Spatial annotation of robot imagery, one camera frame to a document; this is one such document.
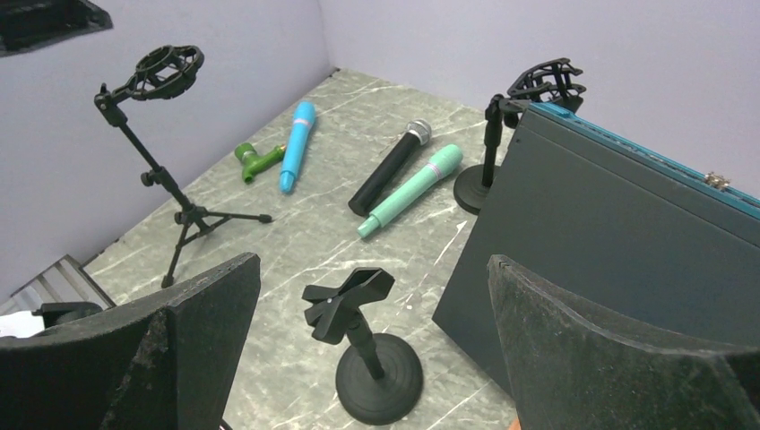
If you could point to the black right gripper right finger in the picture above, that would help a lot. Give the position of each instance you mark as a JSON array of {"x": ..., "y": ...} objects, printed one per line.
[{"x": 574, "y": 364}]

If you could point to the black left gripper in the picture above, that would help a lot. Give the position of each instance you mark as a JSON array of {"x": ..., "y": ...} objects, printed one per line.
[{"x": 28, "y": 25}]

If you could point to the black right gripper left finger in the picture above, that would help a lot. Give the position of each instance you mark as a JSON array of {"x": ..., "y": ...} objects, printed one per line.
[{"x": 163, "y": 361}]

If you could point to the mint green microphone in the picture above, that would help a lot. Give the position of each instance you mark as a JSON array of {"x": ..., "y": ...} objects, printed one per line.
[{"x": 442, "y": 164}]

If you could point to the dark grey network switch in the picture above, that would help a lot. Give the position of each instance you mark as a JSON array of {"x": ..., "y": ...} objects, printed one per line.
[{"x": 616, "y": 223}]

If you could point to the blue microphone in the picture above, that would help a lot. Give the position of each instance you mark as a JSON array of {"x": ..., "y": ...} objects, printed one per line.
[{"x": 303, "y": 120}]

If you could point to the black clip desk stand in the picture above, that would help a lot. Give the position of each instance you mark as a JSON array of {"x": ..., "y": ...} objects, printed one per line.
[{"x": 379, "y": 378}]

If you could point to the black tripod shock mount stand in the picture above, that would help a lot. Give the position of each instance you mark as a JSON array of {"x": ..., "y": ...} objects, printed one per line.
[{"x": 166, "y": 73}]

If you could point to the green pipe fitting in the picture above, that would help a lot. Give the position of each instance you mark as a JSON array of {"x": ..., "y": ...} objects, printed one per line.
[{"x": 254, "y": 163}]

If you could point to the silver head black microphone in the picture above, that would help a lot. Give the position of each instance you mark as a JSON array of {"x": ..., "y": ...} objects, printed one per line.
[{"x": 416, "y": 135}]

